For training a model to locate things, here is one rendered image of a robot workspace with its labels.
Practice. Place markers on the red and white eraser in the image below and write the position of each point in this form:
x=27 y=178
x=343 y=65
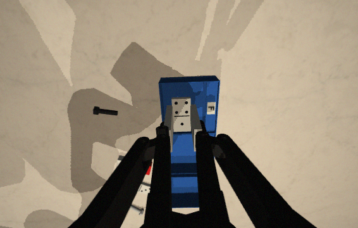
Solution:
x=121 y=157

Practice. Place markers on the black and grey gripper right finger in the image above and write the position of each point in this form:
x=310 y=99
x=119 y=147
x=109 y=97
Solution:
x=264 y=205

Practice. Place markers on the blue bin rack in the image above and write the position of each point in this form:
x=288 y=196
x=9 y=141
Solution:
x=204 y=93

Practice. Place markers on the white domino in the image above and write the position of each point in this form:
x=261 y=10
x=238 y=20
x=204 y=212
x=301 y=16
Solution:
x=181 y=114
x=144 y=188

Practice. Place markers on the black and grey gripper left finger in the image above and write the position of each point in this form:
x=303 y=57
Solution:
x=111 y=204

